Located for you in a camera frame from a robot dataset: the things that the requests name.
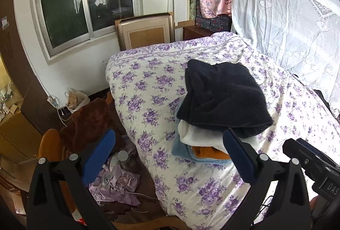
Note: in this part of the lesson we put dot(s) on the light purple crumpled clothes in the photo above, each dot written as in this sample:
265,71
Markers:
119,182

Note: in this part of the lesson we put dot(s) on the orange folded garment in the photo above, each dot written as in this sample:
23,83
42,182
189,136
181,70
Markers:
207,152

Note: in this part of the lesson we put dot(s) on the brown wooden nightstand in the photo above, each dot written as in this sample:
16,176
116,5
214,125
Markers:
196,32

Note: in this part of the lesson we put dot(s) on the light blue folded towel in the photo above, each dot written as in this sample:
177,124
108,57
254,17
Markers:
180,151

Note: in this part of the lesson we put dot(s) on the dark patterned fabric box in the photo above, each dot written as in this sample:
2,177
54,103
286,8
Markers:
212,22

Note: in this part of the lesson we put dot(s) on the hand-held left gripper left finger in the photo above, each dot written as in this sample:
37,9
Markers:
99,155

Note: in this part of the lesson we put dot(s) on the silver capped dark bottle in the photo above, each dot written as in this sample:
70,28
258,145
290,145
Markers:
123,156

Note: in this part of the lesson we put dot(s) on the navy blue knit cardigan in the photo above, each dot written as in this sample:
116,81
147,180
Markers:
225,97

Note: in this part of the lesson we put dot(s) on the white lace cloth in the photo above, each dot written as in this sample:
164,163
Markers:
287,20

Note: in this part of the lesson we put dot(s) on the white folded garment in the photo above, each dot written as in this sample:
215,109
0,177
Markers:
199,137

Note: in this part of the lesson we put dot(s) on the wooden chair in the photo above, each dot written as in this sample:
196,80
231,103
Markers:
51,139

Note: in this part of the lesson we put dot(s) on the sliding glass window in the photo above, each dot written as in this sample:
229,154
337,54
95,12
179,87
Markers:
66,1

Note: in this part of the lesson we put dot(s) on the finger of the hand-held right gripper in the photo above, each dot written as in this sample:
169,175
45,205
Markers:
316,151
300,156

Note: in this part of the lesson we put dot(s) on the yellow wooden cabinet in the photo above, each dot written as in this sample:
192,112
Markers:
16,134

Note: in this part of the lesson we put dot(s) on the white power strip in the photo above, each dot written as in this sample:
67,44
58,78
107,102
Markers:
52,101

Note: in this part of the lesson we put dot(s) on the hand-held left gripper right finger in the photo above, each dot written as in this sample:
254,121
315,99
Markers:
240,158

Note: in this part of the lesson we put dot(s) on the brown fleece blanket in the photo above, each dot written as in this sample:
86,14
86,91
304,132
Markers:
90,123

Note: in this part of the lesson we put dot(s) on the small waste basket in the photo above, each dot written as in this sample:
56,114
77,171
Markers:
77,101

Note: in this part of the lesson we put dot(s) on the beige framed board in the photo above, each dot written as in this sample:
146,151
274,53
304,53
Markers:
143,33

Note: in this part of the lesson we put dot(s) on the purple floral bed sheet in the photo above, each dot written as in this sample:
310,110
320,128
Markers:
148,91

